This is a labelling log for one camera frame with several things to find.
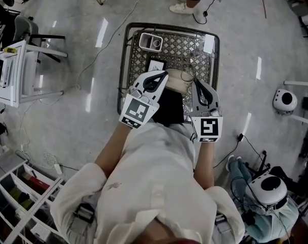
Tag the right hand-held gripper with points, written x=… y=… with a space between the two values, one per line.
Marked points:
x=207 y=127

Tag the person's white shirt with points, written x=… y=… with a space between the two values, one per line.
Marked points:
x=148 y=177

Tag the person's right forearm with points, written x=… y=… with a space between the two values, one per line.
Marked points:
x=204 y=164

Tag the white translucent card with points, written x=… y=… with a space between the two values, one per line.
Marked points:
x=209 y=44

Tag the person's black trousers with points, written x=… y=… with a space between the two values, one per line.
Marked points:
x=169 y=105

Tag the yellow small device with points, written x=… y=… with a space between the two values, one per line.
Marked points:
x=10 y=50

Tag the white power strip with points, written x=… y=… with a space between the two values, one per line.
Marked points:
x=58 y=168

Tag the black power adapter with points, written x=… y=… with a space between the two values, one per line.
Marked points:
x=240 y=137
x=205 y=13

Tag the grey chair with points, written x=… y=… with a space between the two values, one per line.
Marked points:
x=26 y=28

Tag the white round tube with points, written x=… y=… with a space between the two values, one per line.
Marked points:
x=156 y=43

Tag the person's left forearm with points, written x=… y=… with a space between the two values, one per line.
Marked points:
x=113 y=149

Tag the black office chair base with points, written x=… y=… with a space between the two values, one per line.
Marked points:
x=260 y=165

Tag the white keyboard-like device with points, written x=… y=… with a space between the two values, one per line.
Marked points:
x=6 y=72

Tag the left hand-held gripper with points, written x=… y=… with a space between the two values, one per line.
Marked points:
x=137 y=110

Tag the beige glasses case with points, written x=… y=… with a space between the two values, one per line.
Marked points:
x=176 y=81

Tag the white shelf unit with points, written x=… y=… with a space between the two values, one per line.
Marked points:
x=21 y=187

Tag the black metal rack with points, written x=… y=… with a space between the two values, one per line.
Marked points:
x=307 y=30

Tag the white plastic organizer box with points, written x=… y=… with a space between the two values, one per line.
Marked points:
x=144 y=43

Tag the black box with white picture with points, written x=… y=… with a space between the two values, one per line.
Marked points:
x=156 y=63

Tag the white cart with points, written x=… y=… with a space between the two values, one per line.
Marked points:
x=16 y=85

